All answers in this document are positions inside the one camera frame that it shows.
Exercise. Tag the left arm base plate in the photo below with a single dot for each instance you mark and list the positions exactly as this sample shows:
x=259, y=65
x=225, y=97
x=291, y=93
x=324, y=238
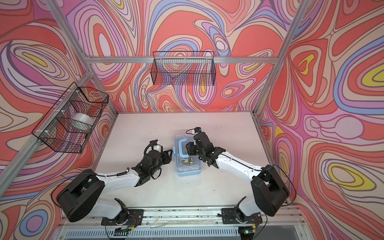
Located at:
x=130, y=218

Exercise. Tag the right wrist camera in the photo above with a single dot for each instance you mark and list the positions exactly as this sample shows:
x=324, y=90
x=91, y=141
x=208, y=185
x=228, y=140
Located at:
x=197, y=130

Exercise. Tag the black wire basket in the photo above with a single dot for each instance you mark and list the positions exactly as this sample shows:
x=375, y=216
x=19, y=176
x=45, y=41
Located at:
x=62, y=134
x=183, y=68

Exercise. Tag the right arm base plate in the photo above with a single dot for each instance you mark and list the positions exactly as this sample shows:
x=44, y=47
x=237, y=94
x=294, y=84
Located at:
x=235, y=216

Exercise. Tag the black wire basket back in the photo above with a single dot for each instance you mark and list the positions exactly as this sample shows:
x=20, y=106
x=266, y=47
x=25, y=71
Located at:
x=183, y=68

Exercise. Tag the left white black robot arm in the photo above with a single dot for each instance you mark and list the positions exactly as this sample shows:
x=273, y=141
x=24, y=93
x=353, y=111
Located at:
x=82, y=197

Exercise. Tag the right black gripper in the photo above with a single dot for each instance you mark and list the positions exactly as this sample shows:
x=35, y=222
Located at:
x=190, y=149

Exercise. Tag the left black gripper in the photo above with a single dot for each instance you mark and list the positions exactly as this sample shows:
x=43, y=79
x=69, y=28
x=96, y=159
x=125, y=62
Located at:
x=165, y=156

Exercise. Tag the yellow black utility knife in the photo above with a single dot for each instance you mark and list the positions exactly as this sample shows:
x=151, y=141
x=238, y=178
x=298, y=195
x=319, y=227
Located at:
x=188, y=161

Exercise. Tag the black wire basket left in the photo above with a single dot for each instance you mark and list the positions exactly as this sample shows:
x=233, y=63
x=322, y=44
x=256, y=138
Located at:
x=62, y=134

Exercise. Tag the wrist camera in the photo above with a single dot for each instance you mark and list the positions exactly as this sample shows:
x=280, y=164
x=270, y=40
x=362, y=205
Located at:
x=157, y=147
x=197, y=130

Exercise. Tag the silver tape roll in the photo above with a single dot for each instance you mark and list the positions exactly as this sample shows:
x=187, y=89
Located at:
x=83, y=118

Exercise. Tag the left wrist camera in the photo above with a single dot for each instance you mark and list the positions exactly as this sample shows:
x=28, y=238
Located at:
x=157, y=147

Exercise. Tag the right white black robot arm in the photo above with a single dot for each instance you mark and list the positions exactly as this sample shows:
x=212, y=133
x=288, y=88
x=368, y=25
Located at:
x=269, y=190

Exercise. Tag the blue plastic tool box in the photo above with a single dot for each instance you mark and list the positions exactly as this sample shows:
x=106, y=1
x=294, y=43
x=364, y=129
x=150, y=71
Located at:
x=189, y=168

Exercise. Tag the aluminium front rail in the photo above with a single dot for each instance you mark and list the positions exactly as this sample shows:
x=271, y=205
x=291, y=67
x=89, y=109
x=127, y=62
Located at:
x=190, y=223

